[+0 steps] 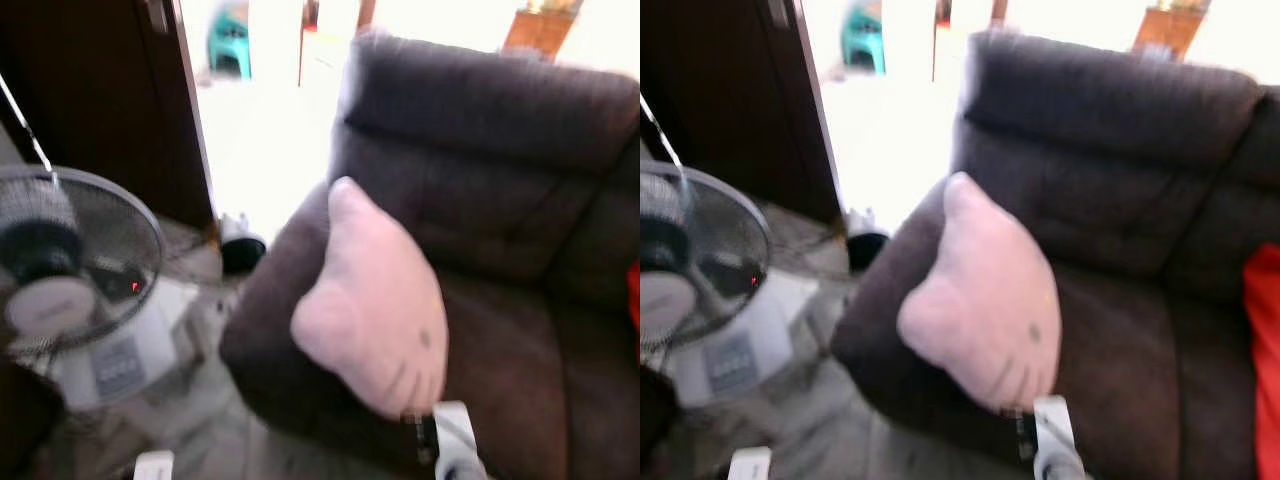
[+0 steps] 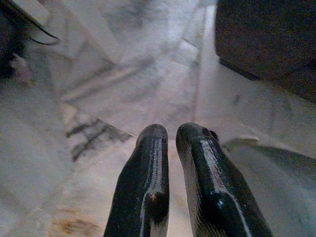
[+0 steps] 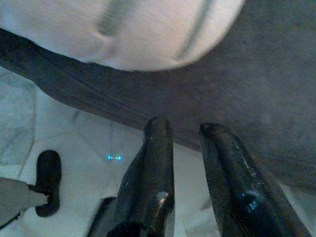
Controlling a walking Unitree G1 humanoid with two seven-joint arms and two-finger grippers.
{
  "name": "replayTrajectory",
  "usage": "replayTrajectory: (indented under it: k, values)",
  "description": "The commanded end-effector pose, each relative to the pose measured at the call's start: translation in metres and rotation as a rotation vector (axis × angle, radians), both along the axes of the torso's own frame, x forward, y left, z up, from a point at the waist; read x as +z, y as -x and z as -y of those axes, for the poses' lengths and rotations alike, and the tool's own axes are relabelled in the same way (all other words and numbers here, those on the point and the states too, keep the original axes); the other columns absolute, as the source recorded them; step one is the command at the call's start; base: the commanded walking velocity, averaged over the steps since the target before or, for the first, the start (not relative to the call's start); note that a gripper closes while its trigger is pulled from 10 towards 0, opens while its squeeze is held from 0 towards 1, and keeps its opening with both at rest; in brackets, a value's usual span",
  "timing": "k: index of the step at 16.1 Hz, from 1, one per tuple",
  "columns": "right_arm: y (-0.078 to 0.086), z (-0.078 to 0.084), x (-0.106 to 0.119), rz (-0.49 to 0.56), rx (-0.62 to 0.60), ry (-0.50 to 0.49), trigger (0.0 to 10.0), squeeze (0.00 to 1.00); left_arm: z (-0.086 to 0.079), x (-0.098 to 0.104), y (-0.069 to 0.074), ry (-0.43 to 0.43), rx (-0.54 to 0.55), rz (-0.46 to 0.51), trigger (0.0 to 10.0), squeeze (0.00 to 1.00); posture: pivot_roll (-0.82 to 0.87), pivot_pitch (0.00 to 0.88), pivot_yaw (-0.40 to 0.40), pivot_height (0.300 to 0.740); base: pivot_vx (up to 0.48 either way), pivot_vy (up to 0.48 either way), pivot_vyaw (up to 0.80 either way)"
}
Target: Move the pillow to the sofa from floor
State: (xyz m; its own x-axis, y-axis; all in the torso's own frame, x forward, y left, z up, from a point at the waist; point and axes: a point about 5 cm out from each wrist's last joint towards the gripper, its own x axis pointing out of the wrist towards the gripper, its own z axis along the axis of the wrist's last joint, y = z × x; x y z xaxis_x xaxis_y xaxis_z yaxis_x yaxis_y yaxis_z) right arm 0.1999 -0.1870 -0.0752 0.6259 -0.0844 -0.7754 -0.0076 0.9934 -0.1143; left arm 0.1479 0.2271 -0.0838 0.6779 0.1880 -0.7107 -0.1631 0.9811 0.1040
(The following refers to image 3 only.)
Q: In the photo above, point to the white striped pillow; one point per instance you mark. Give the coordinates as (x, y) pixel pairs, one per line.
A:
(138, 34)

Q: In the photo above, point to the dark grey fabric sofa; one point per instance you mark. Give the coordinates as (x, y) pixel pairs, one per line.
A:
(222, 98)

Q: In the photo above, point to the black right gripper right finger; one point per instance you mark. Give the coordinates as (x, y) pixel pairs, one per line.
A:
(237, 187)

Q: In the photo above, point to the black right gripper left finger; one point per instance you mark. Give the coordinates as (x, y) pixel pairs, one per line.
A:
(150, 177)

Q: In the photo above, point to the black robot foot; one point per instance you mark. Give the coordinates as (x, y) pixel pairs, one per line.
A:
(49, 172)

